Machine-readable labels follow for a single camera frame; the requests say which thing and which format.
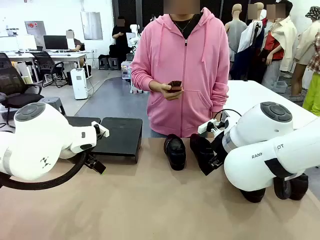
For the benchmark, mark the silver wall panel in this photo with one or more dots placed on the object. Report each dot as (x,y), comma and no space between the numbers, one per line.
(92,26)

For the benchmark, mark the grey plastic stool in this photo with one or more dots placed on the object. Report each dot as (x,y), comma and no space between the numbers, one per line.
(56,103)

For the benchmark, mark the person in pink hoodie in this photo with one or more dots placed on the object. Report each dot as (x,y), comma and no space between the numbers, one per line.
(175,62)

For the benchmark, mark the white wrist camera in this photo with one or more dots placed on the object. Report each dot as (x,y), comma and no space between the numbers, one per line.
(207,126)
(103,131)

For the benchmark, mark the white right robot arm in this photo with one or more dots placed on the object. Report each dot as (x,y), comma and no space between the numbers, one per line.
(250,162)

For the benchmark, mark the mannequin with white navy jacket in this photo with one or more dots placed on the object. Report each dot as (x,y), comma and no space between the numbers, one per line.
(250,40)

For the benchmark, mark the mannequin plaid shirt green trousers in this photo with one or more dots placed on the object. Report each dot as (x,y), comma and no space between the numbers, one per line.
(313,95)

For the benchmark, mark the mannequin beige coat bucket hat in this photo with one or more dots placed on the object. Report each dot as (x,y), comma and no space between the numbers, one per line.
(307,45)

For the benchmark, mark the white folding table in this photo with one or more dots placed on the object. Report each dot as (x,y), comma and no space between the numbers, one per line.
(250,95)

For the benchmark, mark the clear equipment cart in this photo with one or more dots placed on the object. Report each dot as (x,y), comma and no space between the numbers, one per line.
(125,70)

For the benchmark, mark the person's right hand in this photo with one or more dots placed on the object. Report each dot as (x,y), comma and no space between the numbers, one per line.
(170,93)

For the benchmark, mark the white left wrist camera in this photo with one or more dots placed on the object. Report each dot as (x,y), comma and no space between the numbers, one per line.
(103,131)

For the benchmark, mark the brown wooden shoe brush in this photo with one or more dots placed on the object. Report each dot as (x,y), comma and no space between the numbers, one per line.
(175,86)

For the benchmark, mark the black computer monitor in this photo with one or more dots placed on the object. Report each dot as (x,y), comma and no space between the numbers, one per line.
(55,42)

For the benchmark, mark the person in black clothes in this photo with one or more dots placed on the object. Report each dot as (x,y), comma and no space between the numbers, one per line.
(120,37)

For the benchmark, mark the white computer monitor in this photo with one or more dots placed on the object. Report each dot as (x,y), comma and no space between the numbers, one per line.
(26,42)

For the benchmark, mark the grey storage bin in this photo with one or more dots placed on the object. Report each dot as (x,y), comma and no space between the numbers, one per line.
(280,87)

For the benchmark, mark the white humanoid robot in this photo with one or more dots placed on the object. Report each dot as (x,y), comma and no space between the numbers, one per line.
(132,37)

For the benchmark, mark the person's left forearm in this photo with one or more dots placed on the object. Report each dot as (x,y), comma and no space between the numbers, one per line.
(221,100)

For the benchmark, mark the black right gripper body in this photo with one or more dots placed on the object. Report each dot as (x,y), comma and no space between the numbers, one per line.
(219,145)

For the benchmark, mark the mannequin red top cream jacket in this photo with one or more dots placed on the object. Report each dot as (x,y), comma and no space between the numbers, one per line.
(282,37)

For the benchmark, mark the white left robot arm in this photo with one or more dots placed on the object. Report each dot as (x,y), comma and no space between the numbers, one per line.
(37,140)

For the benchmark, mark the mannequin with grey top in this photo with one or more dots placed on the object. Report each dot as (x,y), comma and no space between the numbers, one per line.
(236,35)

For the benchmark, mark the person in brown shirt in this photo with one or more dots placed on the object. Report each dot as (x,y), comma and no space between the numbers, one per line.
(77,43)

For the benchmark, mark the chunky black leather loafer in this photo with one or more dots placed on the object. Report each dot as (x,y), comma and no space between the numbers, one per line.
(200,150)
(175,155)

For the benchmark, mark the white office desk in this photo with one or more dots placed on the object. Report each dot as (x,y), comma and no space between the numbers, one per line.
(62,55)

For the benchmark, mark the small black stool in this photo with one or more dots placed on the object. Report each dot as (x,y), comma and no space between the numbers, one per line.
(103,62)
(113,63)

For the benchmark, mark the black shoe stand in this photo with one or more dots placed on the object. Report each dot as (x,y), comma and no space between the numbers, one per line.
(120,137)
(80,121)

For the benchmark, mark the white dehumidifier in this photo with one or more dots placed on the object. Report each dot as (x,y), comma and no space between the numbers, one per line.
(79,85)

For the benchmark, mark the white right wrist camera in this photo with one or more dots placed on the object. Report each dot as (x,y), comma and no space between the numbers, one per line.
(207,126)

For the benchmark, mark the person's right forearm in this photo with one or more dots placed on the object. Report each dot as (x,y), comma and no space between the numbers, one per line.
(145,80)

